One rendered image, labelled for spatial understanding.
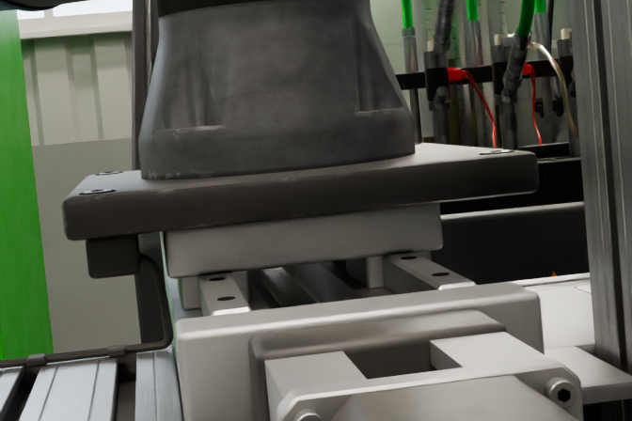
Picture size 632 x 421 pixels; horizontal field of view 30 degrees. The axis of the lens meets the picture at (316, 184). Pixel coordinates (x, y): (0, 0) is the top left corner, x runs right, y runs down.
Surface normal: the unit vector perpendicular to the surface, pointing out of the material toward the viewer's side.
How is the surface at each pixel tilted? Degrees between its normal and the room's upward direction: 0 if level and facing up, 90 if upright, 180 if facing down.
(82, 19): 90
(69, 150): 90
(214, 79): 72
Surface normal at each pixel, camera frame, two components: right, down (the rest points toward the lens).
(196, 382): 0.15, 0.05
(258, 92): -0.07, -0.23
